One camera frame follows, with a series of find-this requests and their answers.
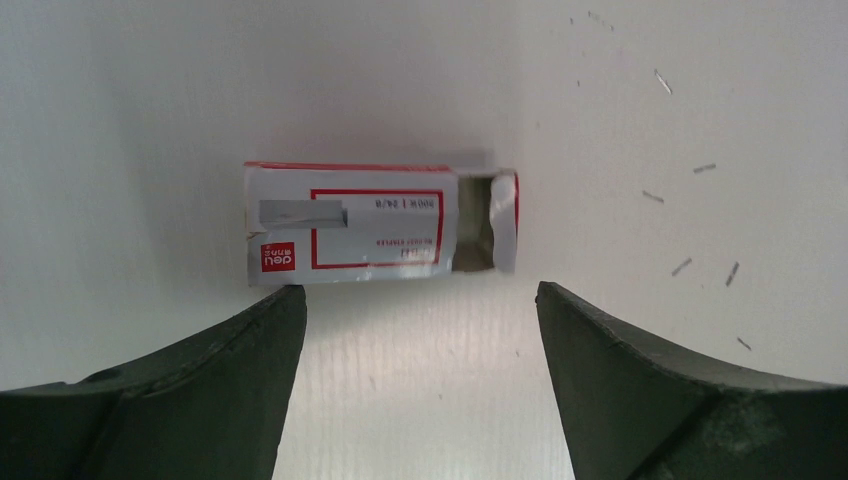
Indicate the red white staple box sleeve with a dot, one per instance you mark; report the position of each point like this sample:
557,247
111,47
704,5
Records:
324,223

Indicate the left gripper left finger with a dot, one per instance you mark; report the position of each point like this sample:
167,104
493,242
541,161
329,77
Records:
211,406

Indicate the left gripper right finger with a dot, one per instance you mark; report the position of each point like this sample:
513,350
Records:
636,406

